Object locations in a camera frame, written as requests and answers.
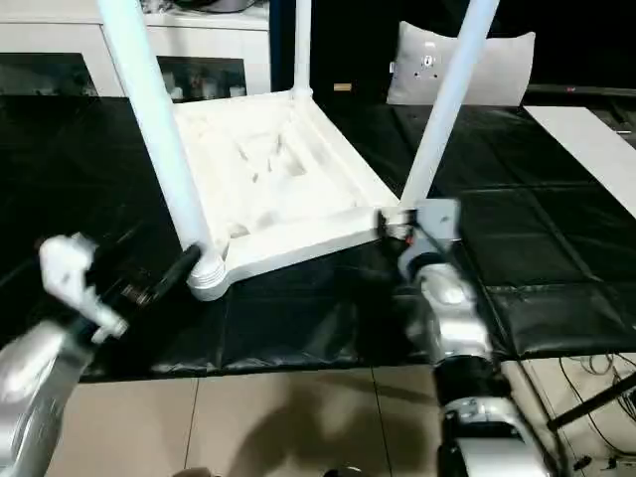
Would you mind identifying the white plastic table top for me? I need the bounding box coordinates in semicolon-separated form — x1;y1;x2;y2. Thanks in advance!
168;88;404;303

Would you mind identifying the white plastic table leg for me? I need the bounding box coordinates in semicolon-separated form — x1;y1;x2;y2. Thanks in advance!
399;0;501;211
96;0;211;260
292;0;314;101

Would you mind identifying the black work mat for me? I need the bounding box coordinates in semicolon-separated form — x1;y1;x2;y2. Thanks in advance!
0;93;636;384

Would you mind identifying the black furniture with gold label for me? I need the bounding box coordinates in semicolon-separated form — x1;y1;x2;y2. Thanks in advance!
267;0;636;106

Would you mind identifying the grey cushion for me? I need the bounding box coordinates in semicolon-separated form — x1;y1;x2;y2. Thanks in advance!
386;20;538;106

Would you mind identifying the white flat board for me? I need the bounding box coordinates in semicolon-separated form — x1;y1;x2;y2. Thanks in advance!
524;103;636;220

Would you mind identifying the white sideboard with glass doors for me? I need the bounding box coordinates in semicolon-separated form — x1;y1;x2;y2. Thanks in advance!
0;0;273;101

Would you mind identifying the black metal floor bar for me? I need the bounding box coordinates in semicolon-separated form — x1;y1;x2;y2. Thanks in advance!
549;377;636;431

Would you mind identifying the grey rounded bag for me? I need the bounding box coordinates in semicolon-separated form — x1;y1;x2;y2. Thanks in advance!
173;0;250;12

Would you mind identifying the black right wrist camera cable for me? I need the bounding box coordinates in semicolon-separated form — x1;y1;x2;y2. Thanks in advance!
411;223;572;477

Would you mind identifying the thin black floor cable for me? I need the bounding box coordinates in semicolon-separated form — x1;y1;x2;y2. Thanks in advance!
558;351;636;464

